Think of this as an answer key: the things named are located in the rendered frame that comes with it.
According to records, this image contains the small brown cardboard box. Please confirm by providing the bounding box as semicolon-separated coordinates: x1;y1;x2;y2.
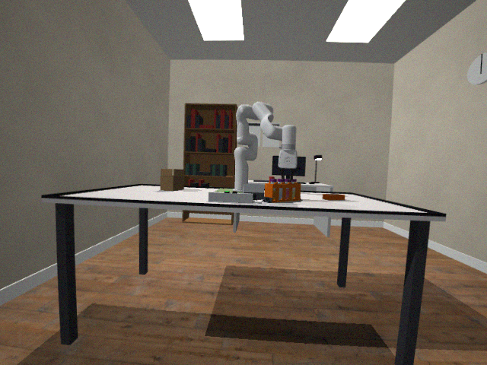
161;169;184;191

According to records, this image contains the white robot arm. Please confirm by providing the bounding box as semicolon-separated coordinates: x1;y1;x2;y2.
233;102;296;192

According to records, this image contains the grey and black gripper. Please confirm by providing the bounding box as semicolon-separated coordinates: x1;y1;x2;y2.
276;149;300;181

